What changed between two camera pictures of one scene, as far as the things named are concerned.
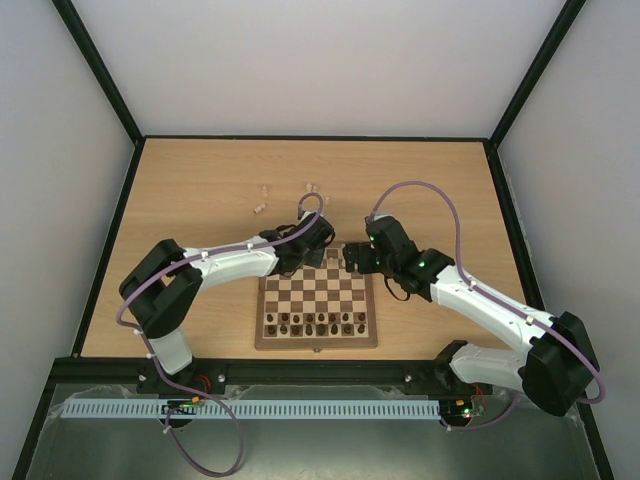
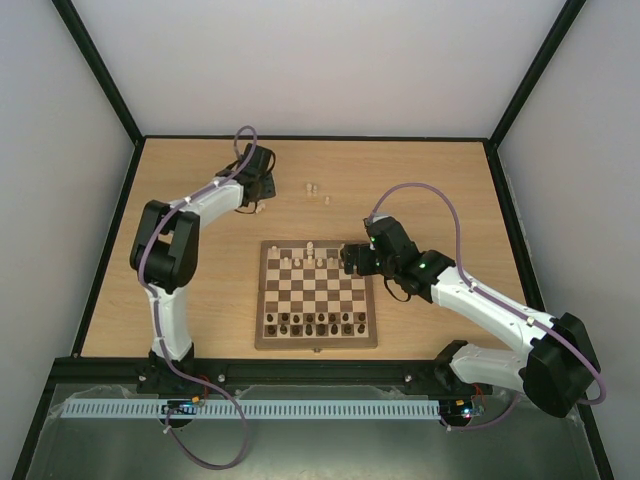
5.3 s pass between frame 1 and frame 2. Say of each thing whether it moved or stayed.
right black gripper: stayed
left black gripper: moved
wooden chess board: stayed
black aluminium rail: stayed
